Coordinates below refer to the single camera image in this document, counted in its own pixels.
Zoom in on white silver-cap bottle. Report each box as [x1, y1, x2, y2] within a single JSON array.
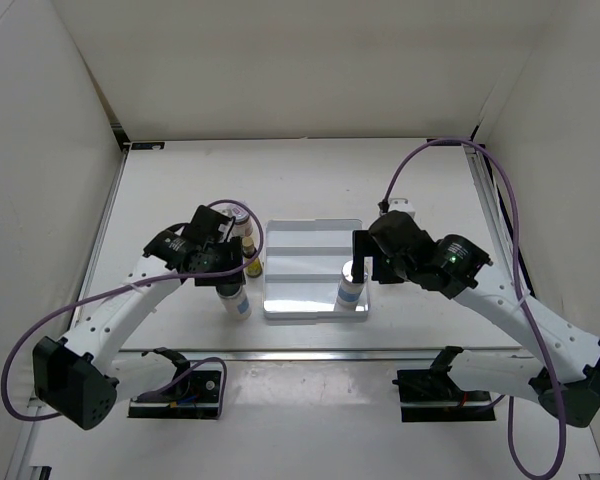
[[336, 260, 368, 309], [216, 284, 251, 320]]

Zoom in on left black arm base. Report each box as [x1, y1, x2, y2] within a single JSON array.
[[127, 348, 228, 420]]

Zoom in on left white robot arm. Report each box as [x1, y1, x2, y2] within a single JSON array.
[[32, 205, 244, 430]]

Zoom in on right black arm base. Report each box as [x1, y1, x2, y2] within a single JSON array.
[[392, 346, 496, 423]]

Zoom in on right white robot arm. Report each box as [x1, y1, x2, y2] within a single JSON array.
[[352, 210, 600, 428]]

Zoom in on left small yellow-label bottle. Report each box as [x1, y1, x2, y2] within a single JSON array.
[[241, 236, 263, 278]]

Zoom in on left red-lid spice jar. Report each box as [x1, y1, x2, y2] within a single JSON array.
[[229, 203, 253, 237]]

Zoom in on white three-compartment tray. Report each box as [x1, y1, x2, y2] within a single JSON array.
[[263, 219, 370, 324]]

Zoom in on right blue corner label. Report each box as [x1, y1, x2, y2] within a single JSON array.
[[426, 138, 463, 147]]

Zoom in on blue corner label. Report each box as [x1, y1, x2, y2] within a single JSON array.
[[130, 142, 165, 151], [426, 138, 463, 147]]

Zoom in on left blue corner label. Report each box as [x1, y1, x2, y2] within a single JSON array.
[[130, 142, 165, 151]]

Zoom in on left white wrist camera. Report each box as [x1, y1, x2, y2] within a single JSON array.
[[218, 208, 236, 238]]

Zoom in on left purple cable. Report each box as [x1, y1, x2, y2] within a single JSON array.
[[2, 199, 267, 422]]

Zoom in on purple cable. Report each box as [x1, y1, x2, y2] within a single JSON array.
[[378, 137, 567, 477], [2, 199, 267, 422]]

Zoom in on aluminium front rail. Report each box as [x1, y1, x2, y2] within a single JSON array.
[[54, 348, 521, 364]]

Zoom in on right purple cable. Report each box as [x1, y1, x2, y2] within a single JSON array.
[[378, 137, 567, 477]]

